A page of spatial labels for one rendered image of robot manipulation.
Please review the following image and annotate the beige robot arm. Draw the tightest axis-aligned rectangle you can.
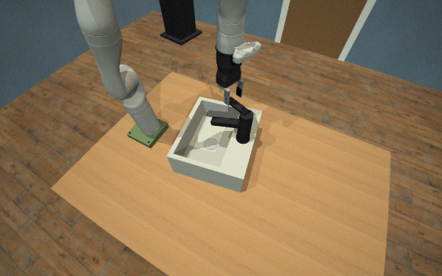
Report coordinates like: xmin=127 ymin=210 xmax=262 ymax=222
xmin=74 ymin=0 xmax=249 ymax=135

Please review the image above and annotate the black mixer tap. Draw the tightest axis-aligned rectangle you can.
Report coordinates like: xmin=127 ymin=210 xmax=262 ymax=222
xmin=211 ymin=97 xmax=253 ymax=144

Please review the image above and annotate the white square sink basin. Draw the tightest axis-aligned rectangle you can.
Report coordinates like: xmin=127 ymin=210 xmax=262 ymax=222
xmin=167 ymin=97 xmax=262 ymax=192

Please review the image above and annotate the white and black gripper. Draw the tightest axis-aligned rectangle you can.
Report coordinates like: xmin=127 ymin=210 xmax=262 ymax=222
xmin=215 ymin=30 xmax=261 ymax=106

